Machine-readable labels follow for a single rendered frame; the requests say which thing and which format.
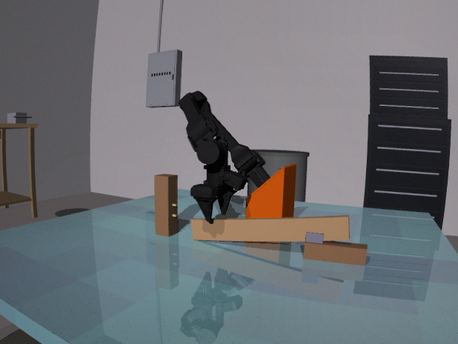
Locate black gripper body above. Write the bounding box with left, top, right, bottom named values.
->
left=190, top=162, right=233, bottom=199

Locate long tan wooden rail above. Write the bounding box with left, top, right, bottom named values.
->
left=191, top=215, right=350, bottom=242

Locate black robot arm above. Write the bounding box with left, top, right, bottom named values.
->
left=179, top=90, right=271, bottom=191

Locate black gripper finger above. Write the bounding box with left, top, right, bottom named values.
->
left=217, top=190, right=237, bottom=215
left=193, top=197, right=218, bottom=222

